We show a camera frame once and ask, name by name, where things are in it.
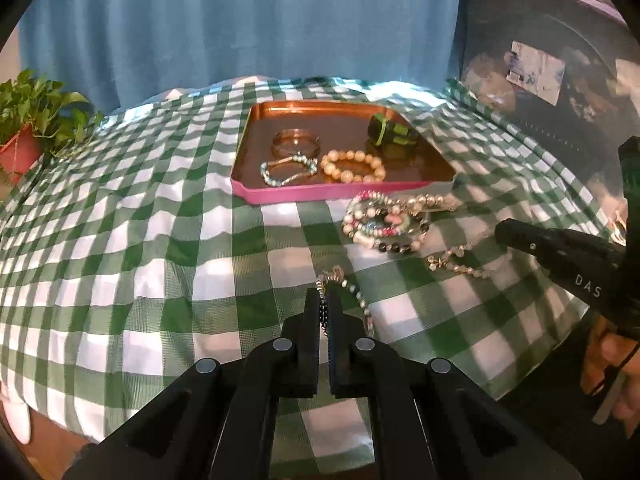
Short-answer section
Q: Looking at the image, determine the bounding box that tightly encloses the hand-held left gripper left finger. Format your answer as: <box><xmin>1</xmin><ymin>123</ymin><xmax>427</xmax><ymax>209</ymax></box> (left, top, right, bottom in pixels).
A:
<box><xmin>62</xmin><ymin>287</ymin><xmax>323</xmax><ymax>480</ymax></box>

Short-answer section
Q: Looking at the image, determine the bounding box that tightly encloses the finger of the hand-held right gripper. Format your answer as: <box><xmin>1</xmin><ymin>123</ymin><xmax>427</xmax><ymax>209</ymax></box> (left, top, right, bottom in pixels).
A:
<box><xmin>618</xmin><ymin>135</ymin><xmax>640</xmax><ymax>251</ymax></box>
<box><xmin>494</xmin><ymin>218</ymin><xmax>640</xmax><ymax>339</ymax></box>

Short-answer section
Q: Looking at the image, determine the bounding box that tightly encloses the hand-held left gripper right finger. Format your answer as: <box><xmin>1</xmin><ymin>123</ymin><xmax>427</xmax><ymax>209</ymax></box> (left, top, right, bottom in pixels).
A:
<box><xmin>327</xmin><ymin>290</ymin><xmax>588</xmax><ymax>480</ymax></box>

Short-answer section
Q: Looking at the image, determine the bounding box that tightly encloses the black white bead bracelet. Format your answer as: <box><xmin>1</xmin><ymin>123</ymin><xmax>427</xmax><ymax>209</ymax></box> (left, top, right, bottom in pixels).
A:
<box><xmin>316</xmin><ymin>267</ymin><xmax>376</xmax><ymax>351</ymax></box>

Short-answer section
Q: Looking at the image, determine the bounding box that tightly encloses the pearl chain bracelet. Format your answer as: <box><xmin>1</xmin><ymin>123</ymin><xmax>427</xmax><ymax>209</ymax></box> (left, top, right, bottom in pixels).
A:
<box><xmin>425</xmin><ymin>242</ymin><xmax>501</xmax><ymax>279</ymax></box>

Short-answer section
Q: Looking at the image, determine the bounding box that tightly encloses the pile of mixed bead bracelets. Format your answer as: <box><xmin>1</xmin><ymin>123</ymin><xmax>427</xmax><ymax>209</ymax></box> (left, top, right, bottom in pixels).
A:
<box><xmin>342</xmin><ymin>191</ymin><xmax>458</xmax><ymax>256</ymax></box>

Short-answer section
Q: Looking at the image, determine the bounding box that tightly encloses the teal bead bracelet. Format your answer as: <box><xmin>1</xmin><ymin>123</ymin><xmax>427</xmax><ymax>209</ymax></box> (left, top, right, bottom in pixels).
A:
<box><xmin>260</xmin><ymin>155</ymin><xmax>319</xmax><ymax>188</ymax></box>

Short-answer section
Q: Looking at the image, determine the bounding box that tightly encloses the cream bead bracelet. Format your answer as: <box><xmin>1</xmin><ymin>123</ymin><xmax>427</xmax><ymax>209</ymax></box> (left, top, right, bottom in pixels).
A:
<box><xmin>319</xmin><ymin>149</ymin><xmax>387</xmax><ymax>184</ymax></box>

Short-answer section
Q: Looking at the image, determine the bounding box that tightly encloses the copper tray with pink rim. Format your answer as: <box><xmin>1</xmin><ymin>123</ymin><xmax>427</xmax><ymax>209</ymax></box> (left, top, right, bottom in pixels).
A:
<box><xmin>230</xmin><ymin>101</ymin><xmax>457</xmax><ymax>206</ymax></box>

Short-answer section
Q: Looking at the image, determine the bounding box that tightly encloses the person's right hand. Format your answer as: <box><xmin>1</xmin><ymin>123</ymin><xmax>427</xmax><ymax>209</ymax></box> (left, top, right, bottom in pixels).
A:
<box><xmin>580</xmin><ymin>327</ymin><xmax>640</xmax><ymax>428</ymax></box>

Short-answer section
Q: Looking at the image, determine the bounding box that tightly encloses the clear storage bin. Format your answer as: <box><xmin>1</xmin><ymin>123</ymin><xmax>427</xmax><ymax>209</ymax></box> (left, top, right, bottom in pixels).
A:
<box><xmin>452</xmin><ymin>0</ymin><xmax>640</xmax><ymax>241</ymax></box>

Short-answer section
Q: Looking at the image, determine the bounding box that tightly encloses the white cloth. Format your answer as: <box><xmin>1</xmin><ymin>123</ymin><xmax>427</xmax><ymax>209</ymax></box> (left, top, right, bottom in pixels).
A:
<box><xmin>615</xmin><ymin>57</ymin><xmax>640</xmax><ymax>106</ymax></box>

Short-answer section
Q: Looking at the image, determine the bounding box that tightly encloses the white bin label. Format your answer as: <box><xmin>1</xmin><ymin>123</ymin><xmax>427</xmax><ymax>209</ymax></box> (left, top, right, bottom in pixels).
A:
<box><xmin>507</xmin><ymin>41</ymin><xmax>567</xmax><ymax>107</ymax></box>

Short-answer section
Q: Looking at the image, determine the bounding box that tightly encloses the green checked tablecloth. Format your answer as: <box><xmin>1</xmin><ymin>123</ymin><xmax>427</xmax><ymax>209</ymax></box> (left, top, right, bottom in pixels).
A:
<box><xmin>0</xmin><ymin>76</ymin><xmax>628</xmax><ymax>468</ymax></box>

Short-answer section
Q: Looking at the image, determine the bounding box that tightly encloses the blue curtain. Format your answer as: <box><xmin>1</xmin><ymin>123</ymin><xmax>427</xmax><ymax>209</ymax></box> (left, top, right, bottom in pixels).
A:
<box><xmin>17</xmin><ymin>0</ymin><xmax>463</xmax><ymax>116</ymax></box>

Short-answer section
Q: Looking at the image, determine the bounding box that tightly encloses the red flower pot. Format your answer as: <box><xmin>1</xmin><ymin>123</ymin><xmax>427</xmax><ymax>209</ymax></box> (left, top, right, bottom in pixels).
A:
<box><xmin>0</xmin><ymin>125</ymin><xmax>43</xmax><ymax>186</ymax></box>

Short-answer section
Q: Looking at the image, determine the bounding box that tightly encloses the green potted plant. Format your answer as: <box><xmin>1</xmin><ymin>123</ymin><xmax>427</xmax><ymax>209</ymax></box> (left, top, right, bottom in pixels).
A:
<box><xmin>0</xmin><ymin>69</ymin><xmax>106</xmax><ymax>161</ymax></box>

